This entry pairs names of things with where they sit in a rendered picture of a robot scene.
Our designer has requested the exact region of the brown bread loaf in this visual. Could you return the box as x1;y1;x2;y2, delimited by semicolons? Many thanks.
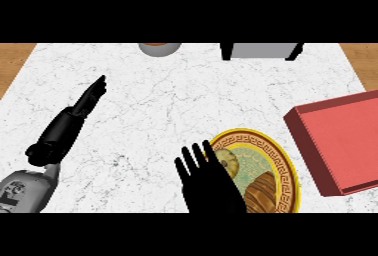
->
242;171;279;214

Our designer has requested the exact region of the grey cup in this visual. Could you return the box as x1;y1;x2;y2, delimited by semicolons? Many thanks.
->
138;42;183;58

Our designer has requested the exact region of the pale yellow squash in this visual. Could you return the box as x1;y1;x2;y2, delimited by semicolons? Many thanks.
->
213;148;242;180

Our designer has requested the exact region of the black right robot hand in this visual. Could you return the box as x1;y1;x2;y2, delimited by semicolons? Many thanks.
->
173;139;248;214

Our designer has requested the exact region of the red cardboard box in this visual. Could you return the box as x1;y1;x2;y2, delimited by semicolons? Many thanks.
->
282;89;378;198

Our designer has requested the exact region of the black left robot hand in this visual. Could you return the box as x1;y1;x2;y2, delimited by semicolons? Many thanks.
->
71;74;108;118

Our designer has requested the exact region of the yellow rimmed patterned plate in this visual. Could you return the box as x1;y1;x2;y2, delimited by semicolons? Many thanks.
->
208;128;302;214

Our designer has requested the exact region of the grey appliance with black legs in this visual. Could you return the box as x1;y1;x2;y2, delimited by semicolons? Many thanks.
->
219;42;306;62

